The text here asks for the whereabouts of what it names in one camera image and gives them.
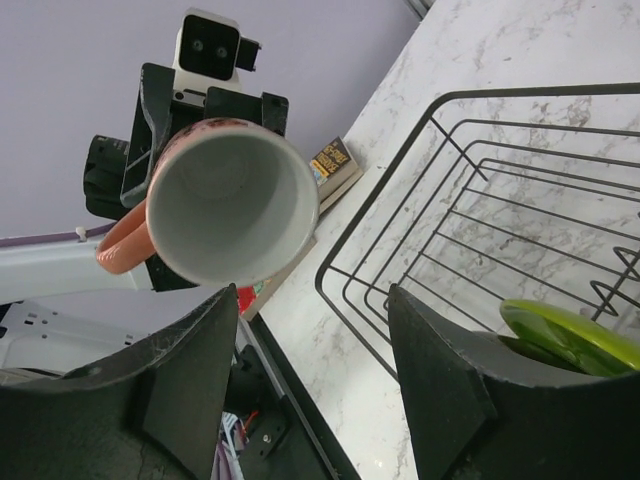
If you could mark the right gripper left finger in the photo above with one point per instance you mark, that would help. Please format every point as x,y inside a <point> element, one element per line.
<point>149,411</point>

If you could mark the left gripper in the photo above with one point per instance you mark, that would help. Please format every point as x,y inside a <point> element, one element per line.
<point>117,172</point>

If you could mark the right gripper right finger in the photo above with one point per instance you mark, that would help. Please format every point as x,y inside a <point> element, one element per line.
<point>477,410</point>

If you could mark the pink ceramic mug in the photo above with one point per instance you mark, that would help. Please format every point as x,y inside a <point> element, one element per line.
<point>228,202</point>

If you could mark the black wire dish rack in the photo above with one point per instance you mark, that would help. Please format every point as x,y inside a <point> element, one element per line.
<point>511,193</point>

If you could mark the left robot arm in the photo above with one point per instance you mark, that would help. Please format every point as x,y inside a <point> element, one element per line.
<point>47,342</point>

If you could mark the green plate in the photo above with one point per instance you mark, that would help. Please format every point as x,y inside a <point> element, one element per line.
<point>577,340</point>

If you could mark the colourful bottom book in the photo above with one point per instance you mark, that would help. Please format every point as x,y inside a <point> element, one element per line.
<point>251,299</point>

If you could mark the treehouse paperback book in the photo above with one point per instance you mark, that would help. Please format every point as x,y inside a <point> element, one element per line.
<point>333,165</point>

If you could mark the lower book in stack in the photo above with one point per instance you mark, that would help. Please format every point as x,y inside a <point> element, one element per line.
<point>340,187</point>

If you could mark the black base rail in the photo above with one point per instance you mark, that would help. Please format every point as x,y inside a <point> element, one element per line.
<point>271,428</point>

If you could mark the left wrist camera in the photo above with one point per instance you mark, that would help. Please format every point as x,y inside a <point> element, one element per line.
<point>209,52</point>

